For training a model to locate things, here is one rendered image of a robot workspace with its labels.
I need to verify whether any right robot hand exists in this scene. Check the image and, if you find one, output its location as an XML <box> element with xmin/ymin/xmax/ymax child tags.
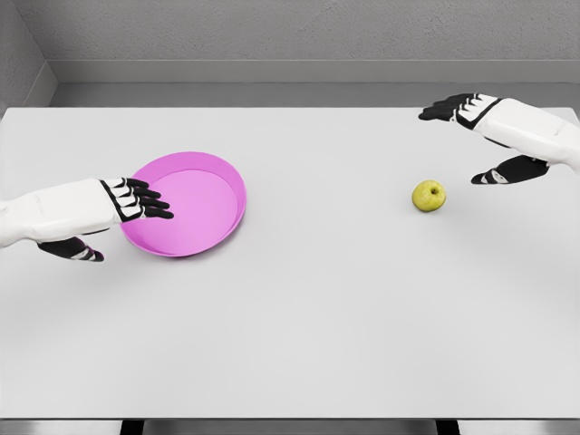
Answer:
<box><xmin>417</xmin><ymin>92</ymin><xmax>573</xmax><ymax>186</ymax></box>

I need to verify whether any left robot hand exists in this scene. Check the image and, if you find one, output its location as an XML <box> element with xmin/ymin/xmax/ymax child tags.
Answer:
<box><xmin>12</xmin><ymin>177</ymin><xmax>176</xmax><ymax>264</ymax></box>

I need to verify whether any green apple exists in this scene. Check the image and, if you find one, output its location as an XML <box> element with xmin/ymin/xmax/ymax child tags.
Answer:
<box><xmin>411</xmin><ymin>179</ymin><xmax>448</xmax><ymax>213</ymax></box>

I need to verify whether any pink round plate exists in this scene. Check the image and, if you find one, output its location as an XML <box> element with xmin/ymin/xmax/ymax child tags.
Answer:
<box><xmin>119</xmin><ymin>151</ymin><xmax>248</xmax><ymax>258</ymax></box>

